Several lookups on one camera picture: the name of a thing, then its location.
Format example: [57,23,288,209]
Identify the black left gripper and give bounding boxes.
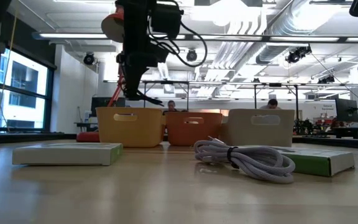
[116,43,170,98]

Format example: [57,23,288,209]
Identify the white green box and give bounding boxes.
[12,142,124,167]
[272,146,356,178]

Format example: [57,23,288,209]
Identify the yellow plastic bin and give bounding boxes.
[96,106,167,148]

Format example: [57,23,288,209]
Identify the orange plastic bin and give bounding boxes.
[165,111,224,147]

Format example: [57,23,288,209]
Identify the grey plastic bin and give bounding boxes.
[221,108,295,148]

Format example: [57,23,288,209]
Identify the dark wide monitor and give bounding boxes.
[91,96,126,118]

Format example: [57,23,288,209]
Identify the person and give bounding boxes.
[163,100,180,113]
[259,98,282,110]

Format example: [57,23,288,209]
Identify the red desk lamp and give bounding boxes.
[76,6,127,143]

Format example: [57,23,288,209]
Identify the large window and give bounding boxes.
[0,48,55,131]

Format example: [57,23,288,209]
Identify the black ceiling spotlight cluster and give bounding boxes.
[285,45,313,65]

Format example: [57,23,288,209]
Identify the black computer monitor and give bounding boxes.
[335,98,358,124]

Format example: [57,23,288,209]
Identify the black metal stand frame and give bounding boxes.
[142,80,190,112]

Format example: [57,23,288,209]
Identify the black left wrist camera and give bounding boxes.
[150,2,183,39]

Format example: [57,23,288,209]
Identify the black left camera cable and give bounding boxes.
[147,18,208,68]

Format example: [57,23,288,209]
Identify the white braided coiled cable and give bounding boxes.
[193,136,296,184]

